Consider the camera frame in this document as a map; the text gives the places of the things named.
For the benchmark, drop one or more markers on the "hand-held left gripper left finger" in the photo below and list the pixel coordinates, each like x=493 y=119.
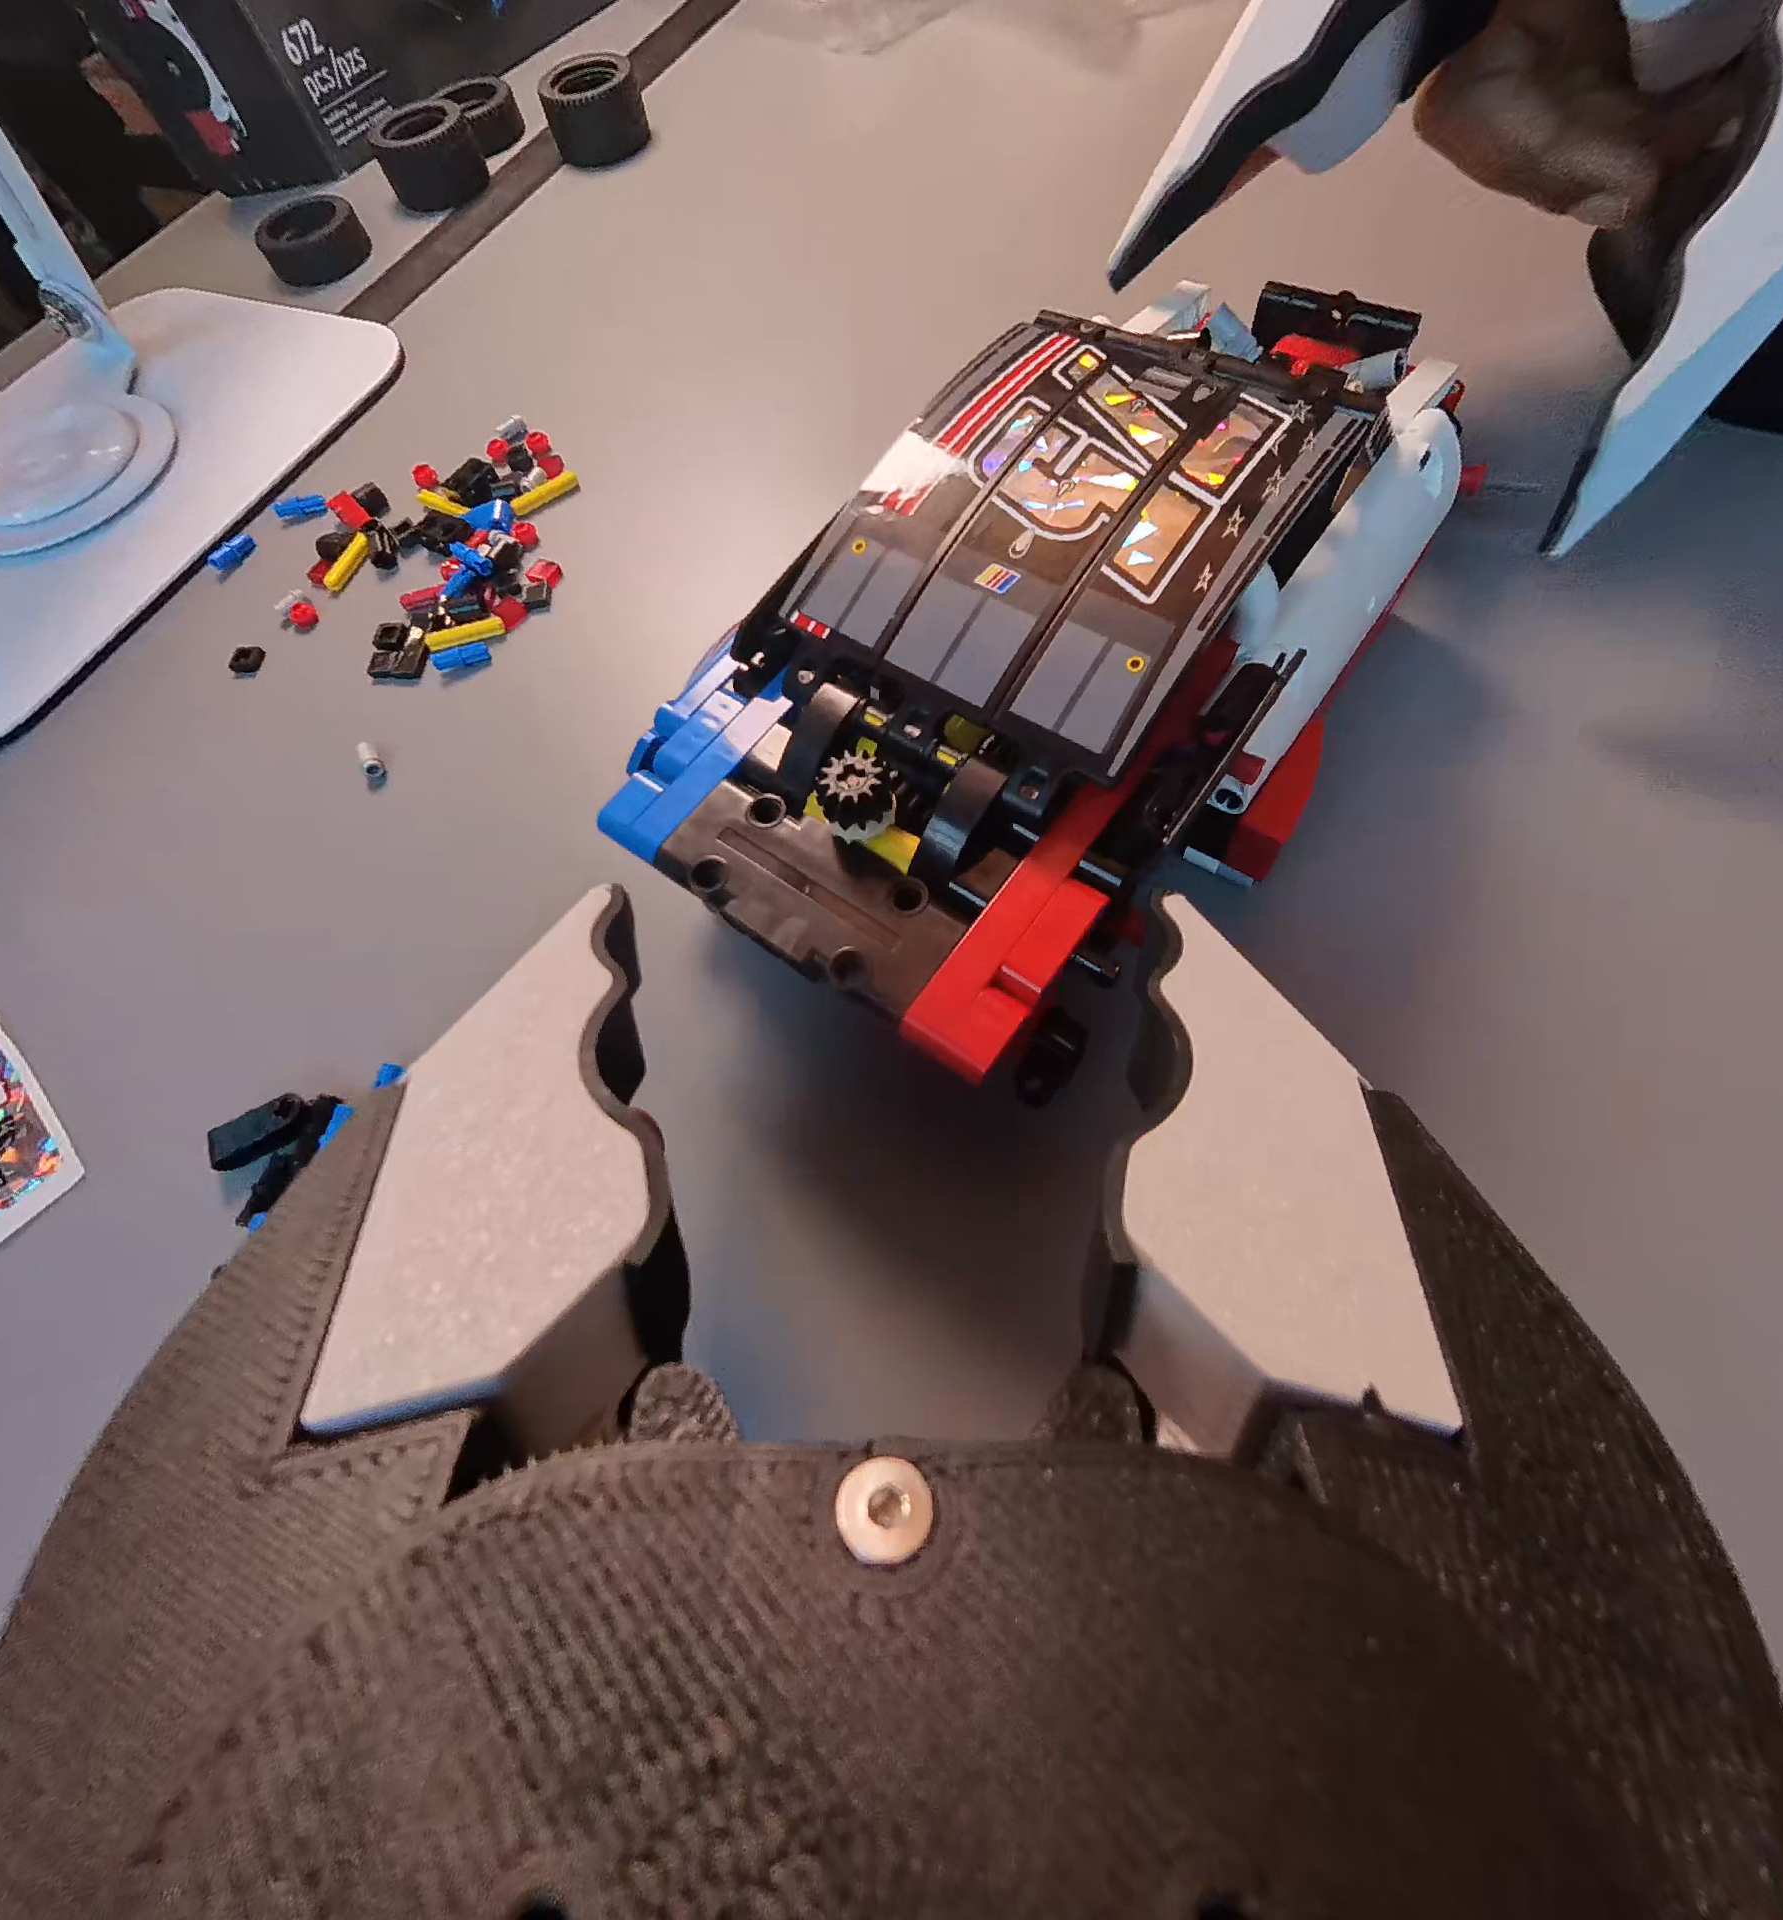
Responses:
x=501 y=1200

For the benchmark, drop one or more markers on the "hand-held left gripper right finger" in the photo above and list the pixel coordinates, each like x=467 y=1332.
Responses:
x=1267 y=1215

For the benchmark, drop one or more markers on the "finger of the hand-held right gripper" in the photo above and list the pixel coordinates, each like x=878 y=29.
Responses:
x=1222 y=106
x=1762 y=256

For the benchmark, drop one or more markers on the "lego race car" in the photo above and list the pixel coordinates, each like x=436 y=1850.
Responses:
x=1012 y=601

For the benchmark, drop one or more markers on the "pile of colourful lego pieces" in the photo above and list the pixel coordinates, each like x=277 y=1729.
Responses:
x=399 y=660

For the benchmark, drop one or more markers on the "black lego tyre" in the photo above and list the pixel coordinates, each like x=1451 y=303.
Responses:
x=601 y=135
x=313 y=256
x=426 y=181
x=501 y=127

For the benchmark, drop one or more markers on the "black lego set box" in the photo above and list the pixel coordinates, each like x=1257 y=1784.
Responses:
x=234 y=90

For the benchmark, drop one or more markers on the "person's right hand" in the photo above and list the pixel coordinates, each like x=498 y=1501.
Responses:
x=1553 y=106

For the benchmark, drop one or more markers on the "pile of blue black pins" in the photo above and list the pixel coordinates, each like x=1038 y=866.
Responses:
x=254 y=1138

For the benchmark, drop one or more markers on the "white book stand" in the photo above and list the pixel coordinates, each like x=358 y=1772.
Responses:
x=234 y=389

